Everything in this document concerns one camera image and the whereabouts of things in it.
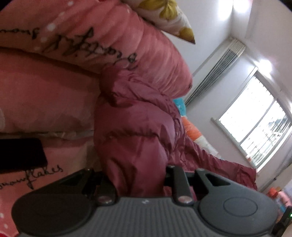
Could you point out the floral pillow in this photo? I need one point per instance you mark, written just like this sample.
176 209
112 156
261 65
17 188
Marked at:
165 15

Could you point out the pink folded blanket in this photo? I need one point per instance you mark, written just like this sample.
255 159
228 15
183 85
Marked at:
53 53

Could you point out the bright window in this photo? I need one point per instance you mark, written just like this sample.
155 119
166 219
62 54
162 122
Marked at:
257 121

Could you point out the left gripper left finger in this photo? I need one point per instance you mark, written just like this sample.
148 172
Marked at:
95 188

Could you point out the black phone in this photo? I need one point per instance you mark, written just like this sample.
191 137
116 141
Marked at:
21 154

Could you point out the maroon down jacket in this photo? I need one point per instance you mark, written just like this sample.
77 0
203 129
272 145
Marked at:
139 132

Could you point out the colourful rolled quilt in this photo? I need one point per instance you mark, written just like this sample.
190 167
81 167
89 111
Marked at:
192 131

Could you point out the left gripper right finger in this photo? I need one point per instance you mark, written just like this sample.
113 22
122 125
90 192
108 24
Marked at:
190 187

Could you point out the pink printed bed sheet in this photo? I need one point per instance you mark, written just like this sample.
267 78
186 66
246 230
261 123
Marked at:
64 158

